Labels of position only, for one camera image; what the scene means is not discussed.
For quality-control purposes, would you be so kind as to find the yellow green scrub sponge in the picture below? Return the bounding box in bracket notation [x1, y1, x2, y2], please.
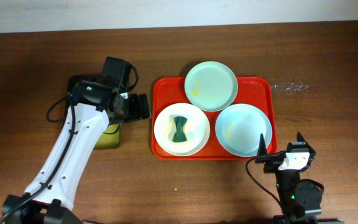
[168, 116, 188, 143]

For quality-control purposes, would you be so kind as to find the white plate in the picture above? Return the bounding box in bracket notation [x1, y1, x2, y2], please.
[154, 103, 211, 157]

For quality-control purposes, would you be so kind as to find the red plastic tray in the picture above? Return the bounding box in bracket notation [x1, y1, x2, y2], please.
[151, 77, 278, 161]

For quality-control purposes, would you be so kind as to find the light blue plate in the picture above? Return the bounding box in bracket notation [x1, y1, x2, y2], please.
[215, 103, 273, 157]

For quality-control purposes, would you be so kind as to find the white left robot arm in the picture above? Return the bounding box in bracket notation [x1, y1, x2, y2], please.
[0, 80, 151, 223]

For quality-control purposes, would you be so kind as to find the pale green plate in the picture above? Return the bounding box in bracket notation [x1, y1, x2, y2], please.
[184, 61, 239, 111]

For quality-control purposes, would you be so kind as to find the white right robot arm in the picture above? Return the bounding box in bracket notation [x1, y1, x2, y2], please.
[255, 133, 324, 223]

